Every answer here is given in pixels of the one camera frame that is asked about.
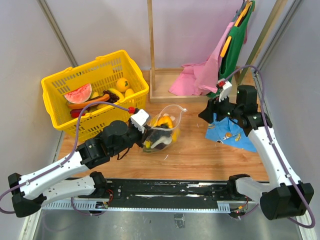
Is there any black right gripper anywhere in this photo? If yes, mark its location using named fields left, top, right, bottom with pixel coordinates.
left=198, top=91, right=242, bottom=124

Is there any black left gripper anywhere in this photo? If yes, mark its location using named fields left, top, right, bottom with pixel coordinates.
left=111, top=117, right=154, bottom=156

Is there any long yellow banana toy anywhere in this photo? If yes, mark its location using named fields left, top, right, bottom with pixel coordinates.
left=143, top=140, right=152, bottom=149

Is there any clear zip top bag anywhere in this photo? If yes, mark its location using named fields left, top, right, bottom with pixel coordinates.
left=142, top=104, right=188, bottom=153

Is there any white garlic bulb toy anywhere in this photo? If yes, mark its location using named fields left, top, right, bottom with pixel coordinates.
left=150, top=136, right=172, bottom=149

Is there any yellow bell pepper toy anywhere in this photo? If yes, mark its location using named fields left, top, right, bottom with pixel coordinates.
left=156, top=115, right=174, bottom=129

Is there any dark blue grape bunch toy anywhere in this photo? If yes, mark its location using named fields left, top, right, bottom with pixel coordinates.
left=146, top=127, right=172, bottom=143

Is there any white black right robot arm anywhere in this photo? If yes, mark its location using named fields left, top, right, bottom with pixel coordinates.
left=198, top=85, right=314, bottom=220

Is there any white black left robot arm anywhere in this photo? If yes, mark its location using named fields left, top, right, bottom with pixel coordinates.
left=8, top=120, right=151, bottom=218

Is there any blue cartoon print cloth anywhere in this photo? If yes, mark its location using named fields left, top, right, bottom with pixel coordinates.
left=205, top=117, right=257, bottom=153

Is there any pink cloth garment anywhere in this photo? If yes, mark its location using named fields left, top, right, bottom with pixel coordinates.
left=168, top=22, right=234, bottom=96

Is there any yellow lemon toy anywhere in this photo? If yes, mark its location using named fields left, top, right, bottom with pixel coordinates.
left=124, top=88, right=135, bottom=98

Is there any orange fruit toy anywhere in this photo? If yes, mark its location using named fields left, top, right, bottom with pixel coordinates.
left=116, top=77, right=130, bottom=93

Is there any green cloth garment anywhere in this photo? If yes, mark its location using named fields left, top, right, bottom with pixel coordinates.
left=206, top=0, right=255, bottom=98

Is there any red chili pepper toy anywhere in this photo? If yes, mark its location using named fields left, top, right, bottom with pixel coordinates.
left=69, top=109, right=88, bottom=119

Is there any orange hot dog toy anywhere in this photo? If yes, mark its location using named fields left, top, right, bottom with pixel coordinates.
left=67, top=94, right=110, bottom=110

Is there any watermelon slice toy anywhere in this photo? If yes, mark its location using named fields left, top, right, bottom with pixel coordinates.
left=64, top=83, right=92, bottom=104

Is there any yellow plastic shopping basket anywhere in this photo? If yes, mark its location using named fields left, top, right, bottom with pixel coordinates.
left=41, top=50, right=149, bottom=136

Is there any yellow clothes hanger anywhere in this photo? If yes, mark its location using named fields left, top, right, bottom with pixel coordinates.
left=220, top=36, right=232, bottom=58

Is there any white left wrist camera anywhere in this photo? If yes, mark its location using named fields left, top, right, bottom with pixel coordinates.
left=129, top=107, right=151, bottom=133

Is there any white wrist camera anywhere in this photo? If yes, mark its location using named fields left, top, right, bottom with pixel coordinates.
left=129, top=107, right=151, bottom=133
left=216, top=78, right=232, bottom=102

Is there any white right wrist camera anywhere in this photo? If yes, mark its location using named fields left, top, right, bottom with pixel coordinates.
left=216, top=78, right=232, bottom=102

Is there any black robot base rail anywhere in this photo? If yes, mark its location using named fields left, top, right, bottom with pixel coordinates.
left=77, top=177, right=258, bottom=211

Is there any wooden clothes rack frame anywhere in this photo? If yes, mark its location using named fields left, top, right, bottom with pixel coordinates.
left=147, top=0, right=288, bottom=104

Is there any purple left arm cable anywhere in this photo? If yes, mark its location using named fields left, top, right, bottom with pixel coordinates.
left=0, top=101, right=138, bottom=217

